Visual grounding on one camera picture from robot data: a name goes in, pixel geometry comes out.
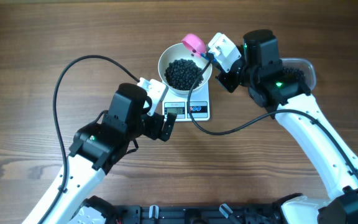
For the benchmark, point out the white bowl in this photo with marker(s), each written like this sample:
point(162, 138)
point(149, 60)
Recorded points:
point(177, 52)

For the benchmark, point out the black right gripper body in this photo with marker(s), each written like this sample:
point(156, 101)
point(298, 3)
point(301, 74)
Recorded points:
point(227, 78)

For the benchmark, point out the pink scoop with blue handle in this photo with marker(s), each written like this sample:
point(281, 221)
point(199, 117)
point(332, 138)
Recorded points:
point(196, 46)

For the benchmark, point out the black beans in container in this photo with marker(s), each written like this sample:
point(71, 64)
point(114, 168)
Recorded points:
point(293, 74)

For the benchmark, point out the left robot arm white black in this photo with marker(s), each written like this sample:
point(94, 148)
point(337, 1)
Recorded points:
point(101, 144)

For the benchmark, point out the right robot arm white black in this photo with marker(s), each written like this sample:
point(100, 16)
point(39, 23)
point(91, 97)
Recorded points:
point(283, 86)

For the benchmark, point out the clear plastic container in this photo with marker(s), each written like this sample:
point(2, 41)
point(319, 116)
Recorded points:
point(304, 65)

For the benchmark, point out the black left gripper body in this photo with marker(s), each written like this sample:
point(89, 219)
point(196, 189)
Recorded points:
point(157, 126)

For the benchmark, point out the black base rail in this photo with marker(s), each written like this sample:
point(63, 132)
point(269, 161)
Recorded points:
point(248, 214)

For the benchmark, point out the black beans in bowl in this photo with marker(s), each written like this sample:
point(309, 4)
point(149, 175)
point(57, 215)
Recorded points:
point(181, 74)

